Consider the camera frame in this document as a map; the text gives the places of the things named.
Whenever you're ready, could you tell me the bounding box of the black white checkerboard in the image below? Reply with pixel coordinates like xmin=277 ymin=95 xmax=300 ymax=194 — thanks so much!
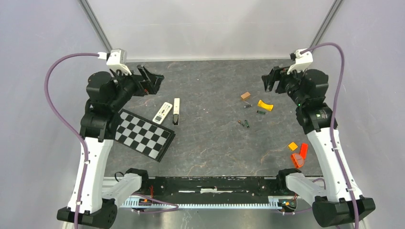
xmin=115 ymin=109 xmax=175 ymax=162

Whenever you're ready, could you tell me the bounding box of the yellow curved block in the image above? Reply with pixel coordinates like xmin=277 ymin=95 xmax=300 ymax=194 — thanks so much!
xmin=257 ymin=100 xmax=274 ymax=112

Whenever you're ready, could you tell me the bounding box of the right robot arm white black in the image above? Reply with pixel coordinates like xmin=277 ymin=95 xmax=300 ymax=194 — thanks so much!
xmin=262 ymin=67 xmax=376 ymax=228

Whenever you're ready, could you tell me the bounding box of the white remote with buttons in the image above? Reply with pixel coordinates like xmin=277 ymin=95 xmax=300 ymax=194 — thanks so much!
xmin=152 ymin=102 xmax=173 ymax=125

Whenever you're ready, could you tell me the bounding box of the brown wooden block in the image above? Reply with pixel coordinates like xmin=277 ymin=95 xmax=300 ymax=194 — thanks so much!
xmin=240 ymin=92 xmax=251 ymax=101

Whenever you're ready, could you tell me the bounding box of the red rectangular block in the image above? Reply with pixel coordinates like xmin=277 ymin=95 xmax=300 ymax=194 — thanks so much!
xmin=299 ymin=143 xmax=309 ymax=159

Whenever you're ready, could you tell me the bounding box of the small yellow block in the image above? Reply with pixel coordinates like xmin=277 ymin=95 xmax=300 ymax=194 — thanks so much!
xmin=288 ymin=142 xmax=298 ymax=151

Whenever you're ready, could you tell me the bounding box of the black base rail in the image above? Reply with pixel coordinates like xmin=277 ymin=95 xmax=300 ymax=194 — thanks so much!
xmin=138 ymin=176 xmax=293 ymax=204

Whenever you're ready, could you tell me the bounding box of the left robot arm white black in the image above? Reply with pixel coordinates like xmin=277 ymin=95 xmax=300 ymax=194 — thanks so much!
xmin=57 ymin=65 xmax=164 ymax=229

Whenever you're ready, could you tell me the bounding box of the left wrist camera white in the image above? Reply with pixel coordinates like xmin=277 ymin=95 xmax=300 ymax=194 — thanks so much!
xmin=107 ymin=49 xmax=132 ymax=75

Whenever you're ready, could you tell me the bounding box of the white black remote control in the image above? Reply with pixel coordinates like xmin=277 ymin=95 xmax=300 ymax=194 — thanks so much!
xmin=172 ymin=98 xmax=180 ymax=125

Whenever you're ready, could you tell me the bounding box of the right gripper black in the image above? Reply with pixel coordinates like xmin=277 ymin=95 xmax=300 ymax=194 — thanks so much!
xmin=262 ymin=63 xmax=307 ymax=106

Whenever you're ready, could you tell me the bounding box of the orange translucent semicircle block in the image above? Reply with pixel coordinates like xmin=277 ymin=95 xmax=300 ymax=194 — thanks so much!
xmin=290 ymin=153 xmax=305 ymax=168

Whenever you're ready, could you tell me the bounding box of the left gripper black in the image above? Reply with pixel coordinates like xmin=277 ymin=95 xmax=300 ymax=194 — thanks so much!
xmin=110 ymin=64 xmax=164 ymax=110

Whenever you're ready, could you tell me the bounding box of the green battery near yellow block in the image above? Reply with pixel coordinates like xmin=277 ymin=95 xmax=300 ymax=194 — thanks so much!
xmin=256 ymin=110 xmax=266 ymax=115

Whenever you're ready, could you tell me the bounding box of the white toothed cable duct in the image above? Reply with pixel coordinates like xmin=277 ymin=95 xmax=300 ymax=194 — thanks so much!
xmin=120 ymin=196 xmax=291 ymax=210

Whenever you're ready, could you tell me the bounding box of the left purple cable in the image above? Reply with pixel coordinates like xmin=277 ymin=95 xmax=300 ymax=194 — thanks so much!
xmin=43 ymin=52 xmax=108 ymax=229

